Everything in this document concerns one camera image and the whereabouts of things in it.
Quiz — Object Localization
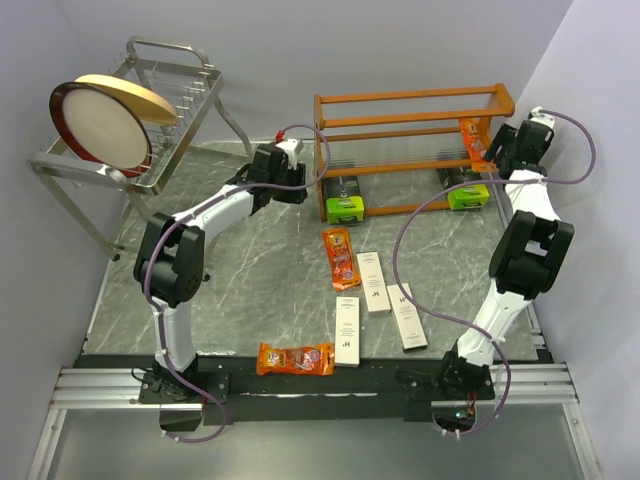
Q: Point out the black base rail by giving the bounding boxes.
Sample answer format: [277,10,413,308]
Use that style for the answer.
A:
[74,355,495,433]

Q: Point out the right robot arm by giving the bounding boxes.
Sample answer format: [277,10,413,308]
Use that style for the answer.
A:
[437,110,574,398]

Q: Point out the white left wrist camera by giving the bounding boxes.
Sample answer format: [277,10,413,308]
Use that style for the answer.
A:
[276,139,303,169]

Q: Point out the white box right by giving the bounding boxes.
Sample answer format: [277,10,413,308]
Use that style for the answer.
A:
[387,284,428,353]

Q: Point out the orange razor pack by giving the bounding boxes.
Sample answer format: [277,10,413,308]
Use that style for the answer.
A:
[322,227,361,291]
[459,118,498,173]
[256,343,335,376]

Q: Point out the orange wooden shelf rack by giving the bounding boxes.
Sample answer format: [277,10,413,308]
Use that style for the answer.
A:
[313,82,516,222]

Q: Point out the white box left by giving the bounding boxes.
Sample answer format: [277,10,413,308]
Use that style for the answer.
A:
[334,297,360,367]

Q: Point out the tan wooden plate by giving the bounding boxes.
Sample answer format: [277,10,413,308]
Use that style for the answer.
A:
[76,74,178,126]

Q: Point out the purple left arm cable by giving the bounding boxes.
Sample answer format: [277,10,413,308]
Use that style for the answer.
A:
[142,124,331,444]

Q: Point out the red rimmed white plate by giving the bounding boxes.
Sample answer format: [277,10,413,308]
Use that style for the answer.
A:
[49,82,152,178]

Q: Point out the white box middle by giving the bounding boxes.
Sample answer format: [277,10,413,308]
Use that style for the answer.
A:
[356,252,391,314]

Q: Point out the white box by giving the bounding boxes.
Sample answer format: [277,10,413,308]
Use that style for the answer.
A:
[356,252,391,314]
[387,284,428,353]
[334,297,360,367]

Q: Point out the black green razor box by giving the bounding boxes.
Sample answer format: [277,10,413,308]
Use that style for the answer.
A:
[436,167,490,210]
[323,176,365,225]

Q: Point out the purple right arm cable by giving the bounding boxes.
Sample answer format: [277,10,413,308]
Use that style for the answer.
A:
[392,109,597,437]

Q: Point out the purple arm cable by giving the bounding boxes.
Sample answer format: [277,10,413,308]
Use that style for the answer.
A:
[392,109,597,437]
[142,124,331,444]

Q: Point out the steel dish rack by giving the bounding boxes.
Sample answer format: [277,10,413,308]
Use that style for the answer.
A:
[27,36,253,262]

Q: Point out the aluminium frame rail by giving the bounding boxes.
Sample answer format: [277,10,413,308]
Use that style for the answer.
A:
[27,368,201,479]

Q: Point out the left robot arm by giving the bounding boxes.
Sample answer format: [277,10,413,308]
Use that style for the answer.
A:
[134,139,307,402]

